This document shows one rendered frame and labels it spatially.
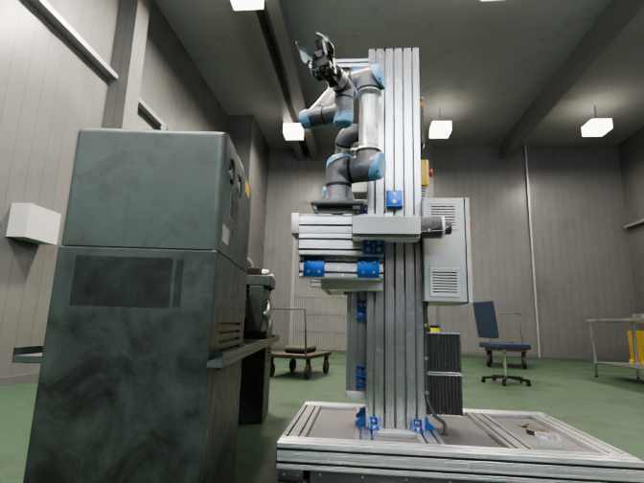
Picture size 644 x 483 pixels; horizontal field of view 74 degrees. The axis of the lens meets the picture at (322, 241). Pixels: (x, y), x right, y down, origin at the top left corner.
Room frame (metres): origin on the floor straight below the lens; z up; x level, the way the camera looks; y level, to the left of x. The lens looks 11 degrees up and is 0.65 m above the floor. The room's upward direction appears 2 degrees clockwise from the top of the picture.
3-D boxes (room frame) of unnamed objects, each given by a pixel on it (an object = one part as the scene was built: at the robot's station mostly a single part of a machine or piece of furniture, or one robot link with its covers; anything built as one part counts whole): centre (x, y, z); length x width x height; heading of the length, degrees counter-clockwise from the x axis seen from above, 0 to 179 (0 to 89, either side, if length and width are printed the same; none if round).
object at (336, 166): (1.81, -0.07, 1.33); 0.13 x 0.12 x 0.14; 63
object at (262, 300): (2.62, 0.36, 0.73); 0.27 x 0.12 x 0.27; 1
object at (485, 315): (5.44, -2.30, 0.50); 0.59 x 0.56 x 1.01; 81
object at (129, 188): (1.56, 0.56, 1.06); 0.59 x 0.48 x 0.39; 1
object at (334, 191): (1.81, -0.07, 1.21); 0.15 x 0.15 x 0.10
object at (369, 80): (1.75, -0.19, 1.54); 0.15 x 0.12 x 0.55; 63
